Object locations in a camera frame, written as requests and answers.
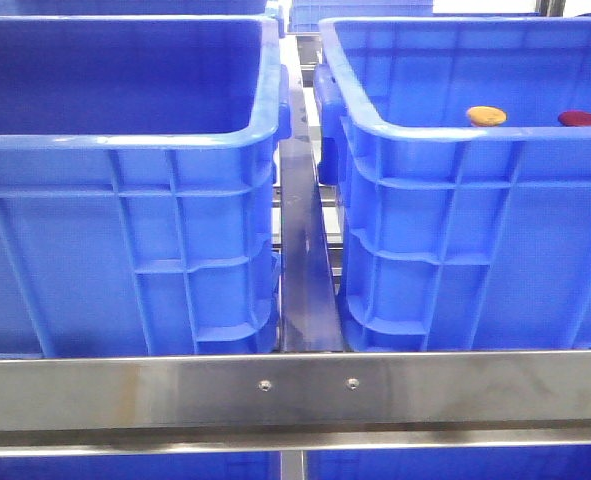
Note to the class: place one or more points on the yellow push button raised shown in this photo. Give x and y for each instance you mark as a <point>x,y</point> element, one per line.
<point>486,116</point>

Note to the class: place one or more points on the lower blue crate left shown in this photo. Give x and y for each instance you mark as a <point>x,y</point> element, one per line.
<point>255,465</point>

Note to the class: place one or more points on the lower blue crate right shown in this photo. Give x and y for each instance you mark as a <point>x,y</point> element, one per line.
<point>530,462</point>

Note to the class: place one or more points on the far blue crate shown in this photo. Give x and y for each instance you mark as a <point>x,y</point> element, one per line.
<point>304,16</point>

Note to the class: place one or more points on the steel front rail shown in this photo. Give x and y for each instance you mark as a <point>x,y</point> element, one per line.
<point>154,405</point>

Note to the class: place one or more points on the steel divider bar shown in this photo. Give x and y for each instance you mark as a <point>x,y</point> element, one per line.
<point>310,320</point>

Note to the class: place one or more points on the blue crate behind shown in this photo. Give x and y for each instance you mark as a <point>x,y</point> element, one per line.
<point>271,9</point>

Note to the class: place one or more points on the red push button raised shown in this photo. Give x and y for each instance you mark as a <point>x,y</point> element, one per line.
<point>575,118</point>

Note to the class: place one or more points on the blue crate with buttons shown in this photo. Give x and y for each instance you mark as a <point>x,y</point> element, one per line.
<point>136,182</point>

